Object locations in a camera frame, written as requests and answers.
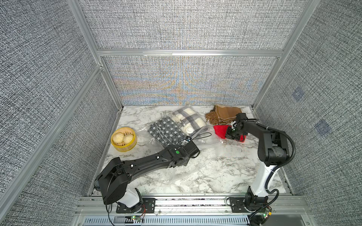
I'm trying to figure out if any aluminium front rail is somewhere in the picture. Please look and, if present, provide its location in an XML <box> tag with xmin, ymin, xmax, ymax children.
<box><xmin>74</xmin><ymin>194</ymin><xmax>312</xmax><ymax>217</ymax></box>

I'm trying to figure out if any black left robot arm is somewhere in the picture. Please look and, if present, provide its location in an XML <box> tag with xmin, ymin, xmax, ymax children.
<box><xmin>94</xmin><ymin>141</ymin><xmax>200</xmax><ymax>210</ymax></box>

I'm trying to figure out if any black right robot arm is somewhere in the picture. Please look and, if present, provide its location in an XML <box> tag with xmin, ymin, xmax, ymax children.
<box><xmin>225</xmin><ymin>118</ymin><xmax>295</xmax><ymax>212</ymax></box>

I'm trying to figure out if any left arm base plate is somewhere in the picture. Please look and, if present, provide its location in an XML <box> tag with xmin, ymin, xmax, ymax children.
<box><xmin>116</xmin><ymin>198</ymin><xmax>156</xmax><ymax>214</ymax></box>

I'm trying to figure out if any cream grey plaid scarf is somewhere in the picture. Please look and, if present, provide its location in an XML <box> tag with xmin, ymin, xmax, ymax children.
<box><xmin>171</xmin><ymin>106</ymin><xmax>208</xmax><ymax>137</ymax></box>

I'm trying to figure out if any red knitted scarf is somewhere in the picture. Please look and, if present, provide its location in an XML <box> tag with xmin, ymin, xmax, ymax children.
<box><xmin>213</xmin><ymin>125</ymin><xmax>246</xmax><ymax>143</ymax></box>

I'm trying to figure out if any black white knitted scarf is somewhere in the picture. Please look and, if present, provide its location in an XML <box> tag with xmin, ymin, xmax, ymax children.
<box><xmin>148</xmin><ymin>116</ymin><xmax>186</xmax><ymax>147</ymax></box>

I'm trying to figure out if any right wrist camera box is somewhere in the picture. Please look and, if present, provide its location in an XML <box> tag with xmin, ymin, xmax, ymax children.
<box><xmin>235</xmin><ymin>113</ymin><xmax>248</xmax><ymax>123</ymax></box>

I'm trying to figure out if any left white steamed bun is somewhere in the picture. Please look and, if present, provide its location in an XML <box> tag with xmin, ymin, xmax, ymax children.
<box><xmin>112</xmin><ymin>132</ymin><xmax>124</xmax><ymax>146</ymax></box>

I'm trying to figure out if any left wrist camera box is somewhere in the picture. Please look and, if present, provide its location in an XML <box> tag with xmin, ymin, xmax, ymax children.
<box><xmin>183</xmin><ymin>141</ymin><xmax>200</xmax><ymax>158</ymax></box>

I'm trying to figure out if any yellow-rimmed bamboo steamer basket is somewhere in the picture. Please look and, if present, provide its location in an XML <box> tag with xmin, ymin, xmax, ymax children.
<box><xmin>110</xmin><ymin>127</ymin><xmax>138</xmax><ymax>152</ymax></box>

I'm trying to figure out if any white vacuum bag valve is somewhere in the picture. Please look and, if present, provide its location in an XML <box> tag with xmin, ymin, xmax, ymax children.
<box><xmin>185</xmin><ymin>127</ymin><xmax>194</xmax><ymax>134</ymax></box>

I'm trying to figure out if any right white steamed bun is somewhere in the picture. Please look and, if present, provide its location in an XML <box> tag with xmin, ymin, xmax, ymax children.
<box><xmin>123</xmin><ymin>134</ymin><xmax>134</xmax><ymax>145</ymax></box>

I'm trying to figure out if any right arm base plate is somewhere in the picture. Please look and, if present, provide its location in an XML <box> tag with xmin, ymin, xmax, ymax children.
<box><xmin>226</xmin><ymin>196</ymin><xmax>268</xmax><ymax>213</ymax></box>

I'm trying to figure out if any clear plastic vacuum bag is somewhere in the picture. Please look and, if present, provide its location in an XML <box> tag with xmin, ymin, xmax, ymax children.
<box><xmin>130</xmin><ymin>106</ymin><xmax>221</xmax><ymax>186</ymax></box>

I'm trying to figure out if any brown fringed scarf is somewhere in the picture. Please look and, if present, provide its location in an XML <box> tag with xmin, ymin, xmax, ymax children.
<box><xmin>205</xmin><ymin>104</ymin><xmax>242</xmax><ymax>125</ymax></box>

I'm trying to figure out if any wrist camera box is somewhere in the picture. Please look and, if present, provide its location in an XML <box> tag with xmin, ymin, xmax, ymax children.
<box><xmin>235</xmin><ymin>113</ymin><xmax>248</xmax><ymax>123</ymax></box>
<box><xmin>183</xmin><ymin>141</ymin><xmax>200</xmax><ymax>158</ymax></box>

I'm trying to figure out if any white steamed bun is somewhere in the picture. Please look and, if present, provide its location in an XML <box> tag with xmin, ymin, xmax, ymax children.
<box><xmin>123</xmin><ymin>134</ymin><xmax>134</xmax><ymax>145</ymax></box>
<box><xmin>112</xmin><ymin>132</ymin><xmax>124</xmax><ymax>146</ymax></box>

